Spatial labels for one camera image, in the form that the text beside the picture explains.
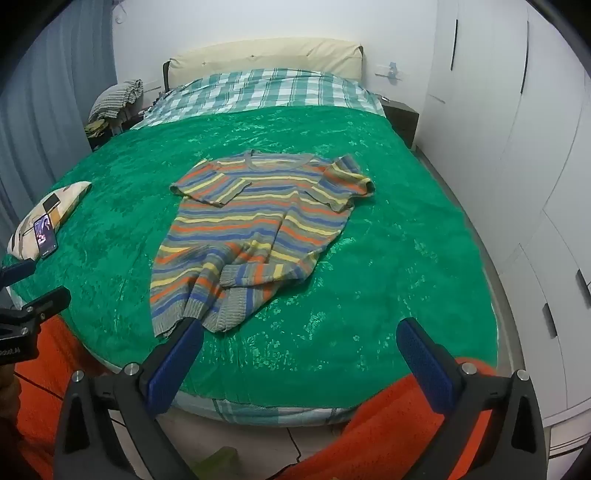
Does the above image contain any white wardrobe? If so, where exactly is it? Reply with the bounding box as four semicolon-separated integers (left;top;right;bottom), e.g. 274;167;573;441
416;0;591;462

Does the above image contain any grey striped cloth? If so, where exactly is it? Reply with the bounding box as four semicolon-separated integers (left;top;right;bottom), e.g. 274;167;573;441
89;79;145;123

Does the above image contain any dark wooden nightstand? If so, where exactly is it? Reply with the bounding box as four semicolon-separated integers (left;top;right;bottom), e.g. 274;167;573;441
379;96;420;149

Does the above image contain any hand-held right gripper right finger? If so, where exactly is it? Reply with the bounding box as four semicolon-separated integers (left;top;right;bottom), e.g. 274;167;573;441
396;316;548;480

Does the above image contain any dark bedside table with clothes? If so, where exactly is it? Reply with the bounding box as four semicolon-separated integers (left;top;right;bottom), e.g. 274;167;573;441
88;117;144;152

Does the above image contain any striped knit sweater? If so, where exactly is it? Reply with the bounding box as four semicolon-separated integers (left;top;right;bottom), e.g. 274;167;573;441
150;150;376;340

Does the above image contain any patterned cream pillow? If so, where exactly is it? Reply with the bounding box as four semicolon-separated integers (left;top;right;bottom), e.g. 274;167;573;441
7;181;93;259

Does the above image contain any green plaid bed sheet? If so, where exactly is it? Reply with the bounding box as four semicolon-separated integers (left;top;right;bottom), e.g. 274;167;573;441
131;68;386;131

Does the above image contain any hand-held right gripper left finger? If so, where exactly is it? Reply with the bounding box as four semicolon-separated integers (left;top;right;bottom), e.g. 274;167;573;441
54;318;204;480

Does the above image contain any black smartphone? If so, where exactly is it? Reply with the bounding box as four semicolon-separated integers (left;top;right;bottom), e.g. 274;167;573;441
33;216;58;260

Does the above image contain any bed mattress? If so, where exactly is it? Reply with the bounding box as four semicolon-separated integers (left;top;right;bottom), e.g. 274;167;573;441
171;148;513;428

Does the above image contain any white wall socket blue plug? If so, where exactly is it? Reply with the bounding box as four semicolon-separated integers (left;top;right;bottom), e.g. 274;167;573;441
375;60;407;86

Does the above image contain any grey blue curtain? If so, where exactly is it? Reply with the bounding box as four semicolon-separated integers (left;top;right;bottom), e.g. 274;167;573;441
0;28;118;259

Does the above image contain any cream padded headboard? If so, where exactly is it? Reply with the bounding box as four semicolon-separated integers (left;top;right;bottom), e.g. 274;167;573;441
163;38;365;93

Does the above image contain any green floral bedspread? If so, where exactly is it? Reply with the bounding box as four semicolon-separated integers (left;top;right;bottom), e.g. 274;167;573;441
2;105;502;402

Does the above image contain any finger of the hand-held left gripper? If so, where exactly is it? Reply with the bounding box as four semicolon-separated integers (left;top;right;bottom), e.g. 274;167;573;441
0;286;71;335
0;259;37;289

